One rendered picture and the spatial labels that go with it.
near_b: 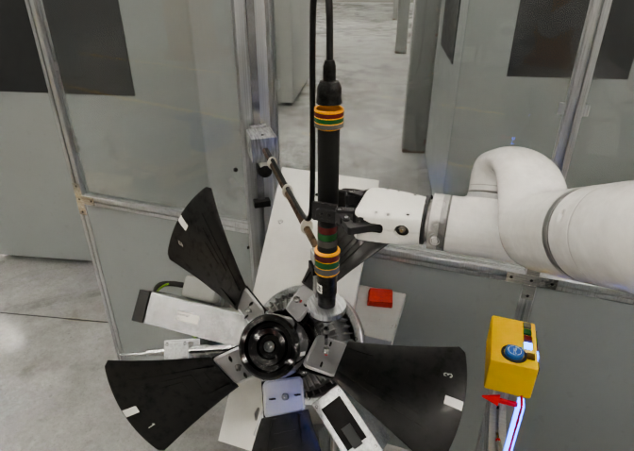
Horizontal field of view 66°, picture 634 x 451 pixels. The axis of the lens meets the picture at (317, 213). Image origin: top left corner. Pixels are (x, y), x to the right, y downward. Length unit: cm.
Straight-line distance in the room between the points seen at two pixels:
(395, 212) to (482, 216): 12
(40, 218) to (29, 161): 39
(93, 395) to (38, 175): 143
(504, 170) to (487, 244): 13
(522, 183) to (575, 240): 18
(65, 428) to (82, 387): 23
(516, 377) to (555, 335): 57
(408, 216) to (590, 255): 33
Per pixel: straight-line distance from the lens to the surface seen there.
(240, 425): 127
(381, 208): 72
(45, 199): 349
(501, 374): 121
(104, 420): 257
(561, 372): 187
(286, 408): 100
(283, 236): 124
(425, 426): 92
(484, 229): 71
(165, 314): 122
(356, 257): 92
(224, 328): 115
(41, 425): 267
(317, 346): 97
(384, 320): 155
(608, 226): 41
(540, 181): 63
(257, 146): 133
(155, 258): 210
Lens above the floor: 186
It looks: 28 degrees down
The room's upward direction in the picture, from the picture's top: straight up
